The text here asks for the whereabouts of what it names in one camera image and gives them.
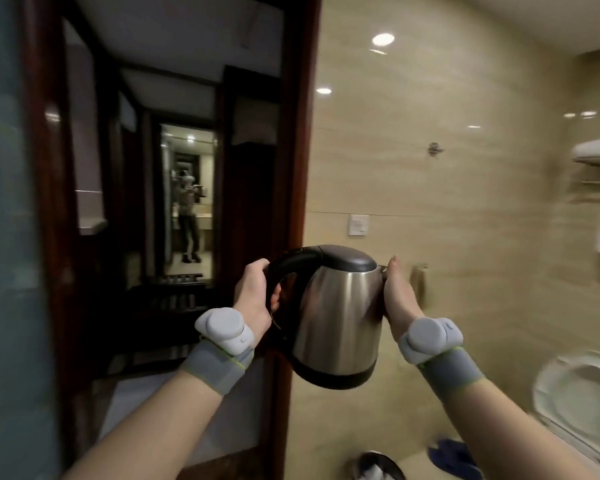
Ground person's right hand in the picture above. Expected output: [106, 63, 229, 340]
[383, 255, 425, 331]

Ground person's left hand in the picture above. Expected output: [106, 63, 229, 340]
[232, 258, 283, 346]

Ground stainless steel electric kettle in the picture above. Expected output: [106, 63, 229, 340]
[267, 245, 388, 391]

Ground person's right forearm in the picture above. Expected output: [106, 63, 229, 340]
[432, 377, 598, 480]

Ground person's left forearm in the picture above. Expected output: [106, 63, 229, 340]
[60, 370, 225, 480]

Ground white wrist tracker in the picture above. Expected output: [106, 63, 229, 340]
[398, 317, 464, 365]
[194, 307, 255, 357]

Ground dark wooden luggage rack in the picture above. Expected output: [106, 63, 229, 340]
[130, 274, 216, 345]

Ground grey wrist band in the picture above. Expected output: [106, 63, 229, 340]
[416, 347, 486, 397]
[179, 339, 253, 396]

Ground blue slipper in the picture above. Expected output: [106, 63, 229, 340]
[427, 438, 482, 480]

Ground white toilet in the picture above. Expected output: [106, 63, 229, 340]
[532, 350, 600, 470]

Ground tall wall mirror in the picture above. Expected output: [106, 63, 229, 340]
[157, 123, 217, 285]

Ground dark wooden door frame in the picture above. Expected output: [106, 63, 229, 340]
[20, 0, 324, 480]

